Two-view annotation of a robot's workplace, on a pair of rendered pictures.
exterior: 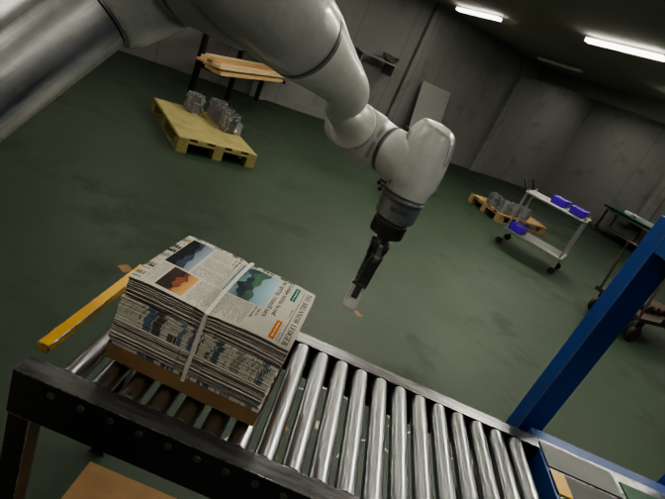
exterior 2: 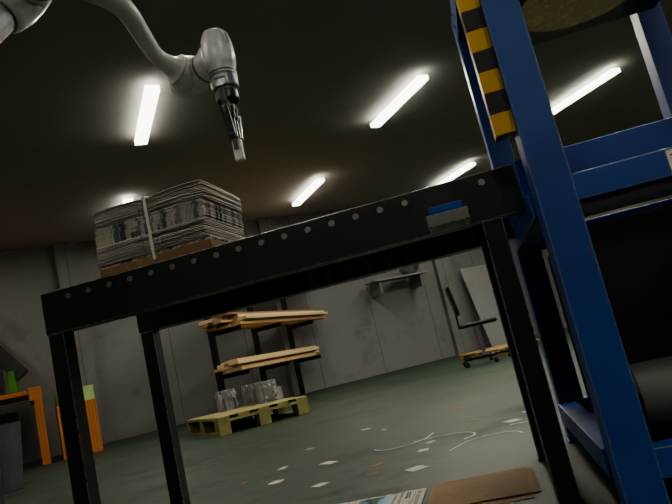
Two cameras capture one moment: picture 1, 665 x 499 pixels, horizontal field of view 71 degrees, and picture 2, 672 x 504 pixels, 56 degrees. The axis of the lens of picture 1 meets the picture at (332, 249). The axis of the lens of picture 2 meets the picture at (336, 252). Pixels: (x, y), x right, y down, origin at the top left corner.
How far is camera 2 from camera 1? 1.63 m
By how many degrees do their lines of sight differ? 34
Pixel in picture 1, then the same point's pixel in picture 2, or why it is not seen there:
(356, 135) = (177, 66)
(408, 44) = not seen: hidden behind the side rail
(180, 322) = (133, 218)
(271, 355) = (193, 192)
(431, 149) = (210, 36)
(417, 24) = not seen: hidden behind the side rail
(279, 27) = not seen: outside the picture
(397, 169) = (203, 60)
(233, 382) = (183, 230)
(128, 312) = (102, 239)
